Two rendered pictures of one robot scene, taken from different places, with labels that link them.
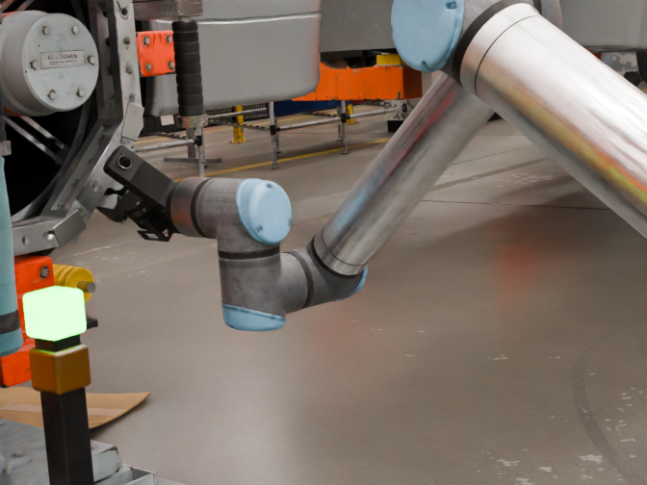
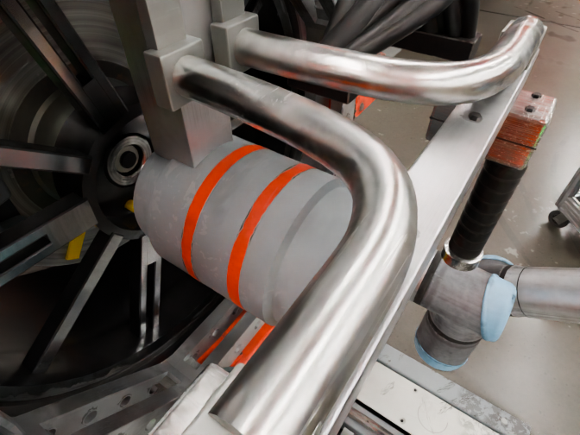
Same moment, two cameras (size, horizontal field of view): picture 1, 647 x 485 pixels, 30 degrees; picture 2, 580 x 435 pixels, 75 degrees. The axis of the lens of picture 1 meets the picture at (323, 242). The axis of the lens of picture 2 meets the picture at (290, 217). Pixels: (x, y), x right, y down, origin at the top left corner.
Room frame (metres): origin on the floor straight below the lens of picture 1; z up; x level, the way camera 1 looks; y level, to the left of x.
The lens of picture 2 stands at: (1.42, 0.40, 1.11)
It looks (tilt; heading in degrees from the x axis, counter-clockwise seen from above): 45 degrees down; 356
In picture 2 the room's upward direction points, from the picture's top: straight up
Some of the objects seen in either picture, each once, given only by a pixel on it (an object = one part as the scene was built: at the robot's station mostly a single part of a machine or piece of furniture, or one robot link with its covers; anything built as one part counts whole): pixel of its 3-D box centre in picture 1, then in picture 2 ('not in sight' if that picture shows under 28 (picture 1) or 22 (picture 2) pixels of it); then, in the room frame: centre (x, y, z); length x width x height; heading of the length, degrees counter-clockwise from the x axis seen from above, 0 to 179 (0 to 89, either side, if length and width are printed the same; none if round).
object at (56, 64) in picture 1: (13, 64); (261, 228); (1.67, 0.41, 0.85); 0.21 x 0.14 x 0.14; 51
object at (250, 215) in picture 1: (243, 212); (465, 296); (1.72, 0.11, 0.62); 0.12 x 0.09 x 0.10; 51
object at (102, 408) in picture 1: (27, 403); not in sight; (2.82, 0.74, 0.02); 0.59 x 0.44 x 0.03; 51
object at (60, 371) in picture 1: (60, 367); not in sight; (1.05, 0.24, 0.59); 0.04 x 0.04 x 0.04; 51
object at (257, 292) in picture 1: (257, 286); (450, 330); (1.73, 0.10, 0.51); 0.12 x 0.09 x 0.12; 130
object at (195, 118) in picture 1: (188, 70); (482, 211); (1.70, 0.17, 0.83); 0.04 x 0.04 x 0.16
